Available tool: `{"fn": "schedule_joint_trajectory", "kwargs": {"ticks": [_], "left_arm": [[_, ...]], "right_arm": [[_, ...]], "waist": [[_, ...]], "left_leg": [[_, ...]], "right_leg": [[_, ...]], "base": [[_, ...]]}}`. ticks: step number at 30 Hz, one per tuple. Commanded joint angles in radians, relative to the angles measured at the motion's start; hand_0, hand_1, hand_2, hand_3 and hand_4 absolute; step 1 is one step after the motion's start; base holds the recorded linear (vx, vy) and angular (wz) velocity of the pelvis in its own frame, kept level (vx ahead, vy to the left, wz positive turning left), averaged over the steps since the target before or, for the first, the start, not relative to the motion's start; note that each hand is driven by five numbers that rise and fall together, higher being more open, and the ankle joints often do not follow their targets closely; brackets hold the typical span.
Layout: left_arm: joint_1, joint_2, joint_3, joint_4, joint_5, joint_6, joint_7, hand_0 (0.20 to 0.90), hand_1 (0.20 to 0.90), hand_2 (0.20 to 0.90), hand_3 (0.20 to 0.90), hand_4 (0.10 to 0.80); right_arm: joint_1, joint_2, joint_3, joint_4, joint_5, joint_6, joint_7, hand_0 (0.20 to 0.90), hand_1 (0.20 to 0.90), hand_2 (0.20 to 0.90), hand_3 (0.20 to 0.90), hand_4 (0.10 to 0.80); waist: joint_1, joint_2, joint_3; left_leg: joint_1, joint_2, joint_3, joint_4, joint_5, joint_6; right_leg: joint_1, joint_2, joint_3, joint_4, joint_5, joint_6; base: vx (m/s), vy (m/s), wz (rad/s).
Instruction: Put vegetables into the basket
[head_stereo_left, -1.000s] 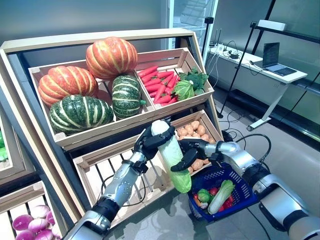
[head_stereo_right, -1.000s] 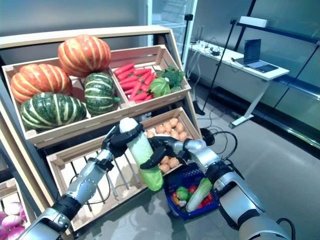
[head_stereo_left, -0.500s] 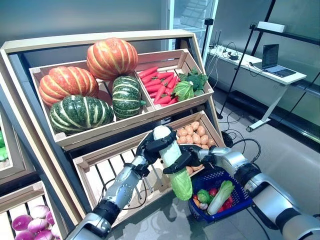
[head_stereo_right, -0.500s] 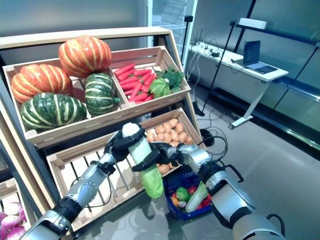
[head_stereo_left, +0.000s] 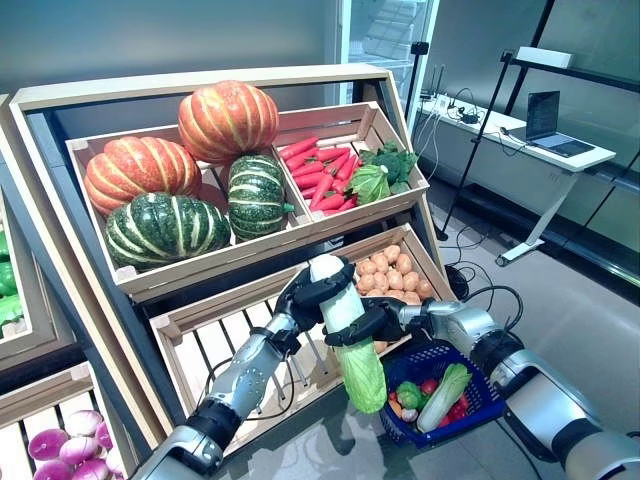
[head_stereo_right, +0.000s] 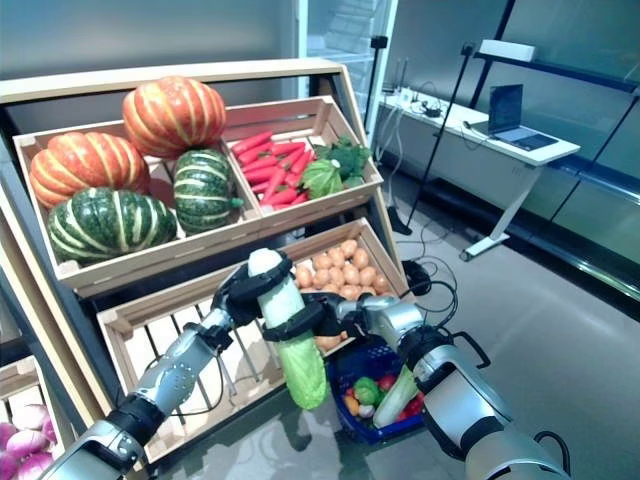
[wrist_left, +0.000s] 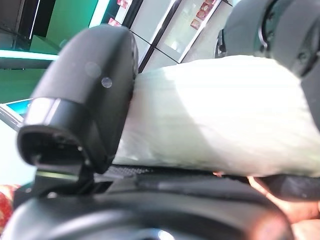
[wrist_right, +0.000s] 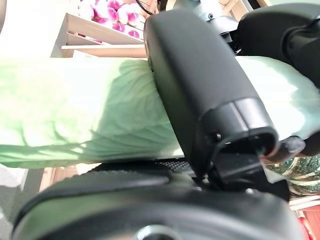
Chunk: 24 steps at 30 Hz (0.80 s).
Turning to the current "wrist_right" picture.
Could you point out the wooden display shelf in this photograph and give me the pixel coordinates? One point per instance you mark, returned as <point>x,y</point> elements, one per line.
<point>105,51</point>

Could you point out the green striped pumpkin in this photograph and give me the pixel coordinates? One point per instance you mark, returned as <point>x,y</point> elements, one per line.
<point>305,175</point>

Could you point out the green white napa cabbage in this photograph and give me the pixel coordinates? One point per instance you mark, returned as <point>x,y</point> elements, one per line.
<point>87,107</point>

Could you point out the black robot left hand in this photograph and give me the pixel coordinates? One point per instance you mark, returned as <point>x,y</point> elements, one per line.
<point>270,32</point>

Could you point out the purple white onion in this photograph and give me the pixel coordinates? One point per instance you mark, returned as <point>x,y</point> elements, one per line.
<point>118,27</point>
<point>101,5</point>
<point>133,33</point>
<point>112,11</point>
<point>100,19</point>
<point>133,17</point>
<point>123,12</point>
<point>86,8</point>

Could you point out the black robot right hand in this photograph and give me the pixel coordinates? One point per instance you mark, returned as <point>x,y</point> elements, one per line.
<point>200,75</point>

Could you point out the pile of purple onions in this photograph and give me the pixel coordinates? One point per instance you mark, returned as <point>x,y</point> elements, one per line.
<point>100,30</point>

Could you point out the wooden slatted crate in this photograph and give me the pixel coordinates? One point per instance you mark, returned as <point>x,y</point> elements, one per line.
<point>307,203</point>

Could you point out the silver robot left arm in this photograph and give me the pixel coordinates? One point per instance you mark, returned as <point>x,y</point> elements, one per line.
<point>205,11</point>

